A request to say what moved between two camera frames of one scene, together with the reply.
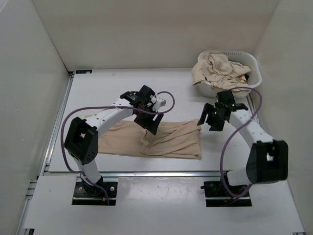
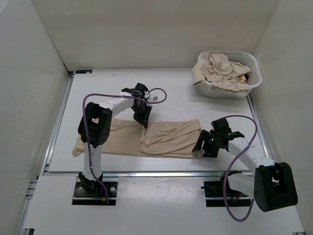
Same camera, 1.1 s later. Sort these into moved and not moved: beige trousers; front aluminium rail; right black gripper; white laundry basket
Moved: right black gripper
Not moved: beige trousers; white laundry basket; front aluminium rail
